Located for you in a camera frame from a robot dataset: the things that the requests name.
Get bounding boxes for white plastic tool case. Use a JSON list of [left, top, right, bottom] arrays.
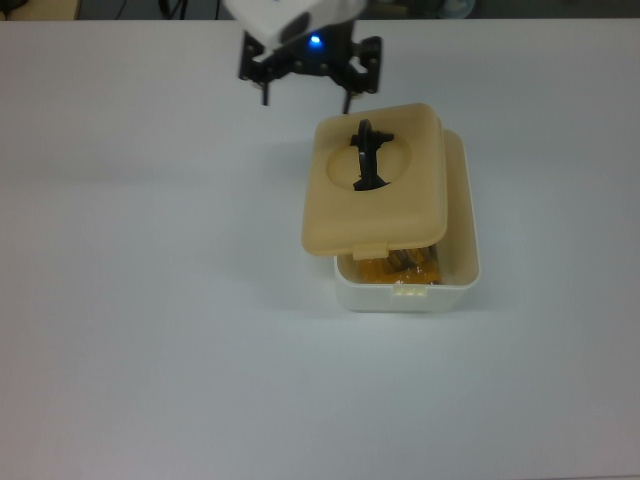
[[331, 128, 482, 314]]

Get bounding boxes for tan case lid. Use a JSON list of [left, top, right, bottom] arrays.
[[300, 102, 449, 262]]

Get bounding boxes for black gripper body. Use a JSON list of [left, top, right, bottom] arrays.
[[258, 48, 360, 84]]

